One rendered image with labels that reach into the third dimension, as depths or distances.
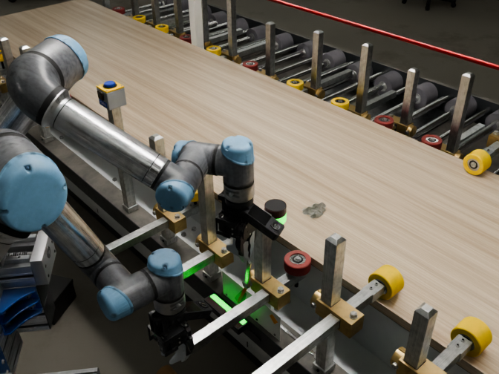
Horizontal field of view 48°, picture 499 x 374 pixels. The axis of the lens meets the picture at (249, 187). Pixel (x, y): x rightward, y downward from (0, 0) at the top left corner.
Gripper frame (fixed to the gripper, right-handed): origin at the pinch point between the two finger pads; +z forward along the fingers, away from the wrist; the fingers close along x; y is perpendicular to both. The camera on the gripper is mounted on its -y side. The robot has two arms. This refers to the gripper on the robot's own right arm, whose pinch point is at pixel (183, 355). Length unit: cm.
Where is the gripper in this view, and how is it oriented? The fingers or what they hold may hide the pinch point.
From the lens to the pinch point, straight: 151.6
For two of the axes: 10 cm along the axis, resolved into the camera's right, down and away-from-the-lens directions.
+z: 0.1, 8.3, 5.6
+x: 6.6, 4.2, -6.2
